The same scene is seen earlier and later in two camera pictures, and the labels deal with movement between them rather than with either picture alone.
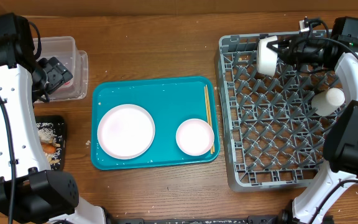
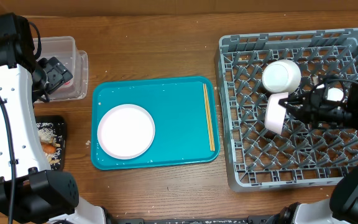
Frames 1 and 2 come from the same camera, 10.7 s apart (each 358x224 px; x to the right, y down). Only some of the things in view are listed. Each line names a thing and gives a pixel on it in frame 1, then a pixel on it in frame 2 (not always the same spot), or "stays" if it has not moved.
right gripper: [298, 50] → [310, 111]
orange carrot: [48, 147] stays
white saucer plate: [266, 58] → [281, 76]
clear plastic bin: [64, 48] stays
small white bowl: [194, 137] → [275, 112]
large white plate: [126, 131] stays
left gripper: [58, 73] stays
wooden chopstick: [209, 110] stays
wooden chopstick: [207, 110] stays
